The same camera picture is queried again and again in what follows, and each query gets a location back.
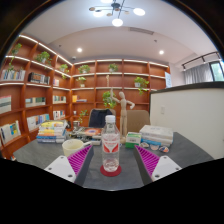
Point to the branched globe ceiling lamp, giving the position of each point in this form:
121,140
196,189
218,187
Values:
116,6

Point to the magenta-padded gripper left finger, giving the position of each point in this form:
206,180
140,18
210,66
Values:
60,166

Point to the dark blue chair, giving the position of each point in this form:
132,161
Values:
99,117

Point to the ceiling air vent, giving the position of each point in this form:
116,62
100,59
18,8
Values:
141,31

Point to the window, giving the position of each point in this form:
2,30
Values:
217,71

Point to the small green white box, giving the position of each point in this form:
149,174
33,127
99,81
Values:
132,140

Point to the round recessed ceiling light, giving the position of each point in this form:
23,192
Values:
79,50
161,52

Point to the stack of colourful books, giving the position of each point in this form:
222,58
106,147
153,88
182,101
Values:
51,131

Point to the beige upholstered chair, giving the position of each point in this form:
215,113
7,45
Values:
138,120

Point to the flat round red coaster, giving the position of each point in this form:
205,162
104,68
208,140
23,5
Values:
115,173

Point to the grey window curtain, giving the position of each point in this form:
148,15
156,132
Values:
198,73

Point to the stack of dark magazines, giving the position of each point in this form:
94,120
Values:
90,132

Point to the clear plastic water bottle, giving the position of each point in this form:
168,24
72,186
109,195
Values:
110,146

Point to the black track light rail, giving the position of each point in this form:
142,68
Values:
201,57

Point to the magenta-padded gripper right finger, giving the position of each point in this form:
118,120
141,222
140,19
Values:
165,166

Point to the stack of white books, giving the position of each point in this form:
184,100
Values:
156,133

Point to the wooden artist mannequin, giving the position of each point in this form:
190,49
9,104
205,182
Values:
123,106

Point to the cream printed ceramic mug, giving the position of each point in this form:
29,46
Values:
71,147

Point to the wooden wall shelf unit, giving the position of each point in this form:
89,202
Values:
40,93

